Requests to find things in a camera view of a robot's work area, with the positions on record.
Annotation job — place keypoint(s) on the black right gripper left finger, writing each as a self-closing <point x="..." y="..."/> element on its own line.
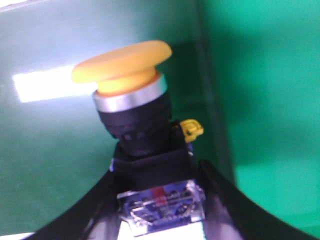
<point x="93" y="217"/>

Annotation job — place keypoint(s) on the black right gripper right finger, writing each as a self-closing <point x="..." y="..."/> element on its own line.
<point x="231" y="215"/>

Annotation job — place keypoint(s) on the yellow mushroom push button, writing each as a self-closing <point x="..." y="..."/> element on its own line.
<point x="153" y="168"/>

